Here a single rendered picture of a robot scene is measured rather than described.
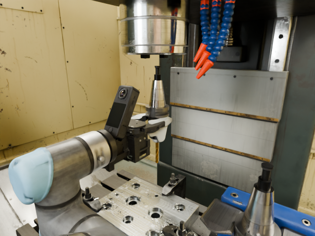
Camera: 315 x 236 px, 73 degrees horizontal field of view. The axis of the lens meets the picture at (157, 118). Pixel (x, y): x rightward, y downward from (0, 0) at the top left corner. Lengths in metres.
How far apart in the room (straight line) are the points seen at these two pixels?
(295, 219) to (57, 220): 0.37
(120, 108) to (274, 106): 0.59
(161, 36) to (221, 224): 0.36
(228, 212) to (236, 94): 0.57
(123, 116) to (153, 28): 0.19
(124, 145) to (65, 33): 1.18
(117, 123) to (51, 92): 1.09
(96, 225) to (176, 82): 0.77
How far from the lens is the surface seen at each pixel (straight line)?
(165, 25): 0.46
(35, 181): 0.36
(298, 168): 0.99
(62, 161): 0.37
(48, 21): 1.52
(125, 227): 0.70
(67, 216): 0.40
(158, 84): 0.54
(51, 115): 1.52
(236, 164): 1.00
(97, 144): 0.40
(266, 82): 0.87
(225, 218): 0.40
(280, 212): 0.42
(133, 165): 1.83
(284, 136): 0.95
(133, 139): 0.46
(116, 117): 0.45
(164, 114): 0.54
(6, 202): 1.36
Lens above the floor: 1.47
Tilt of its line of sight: 17 degrees down
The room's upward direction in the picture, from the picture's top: straight up
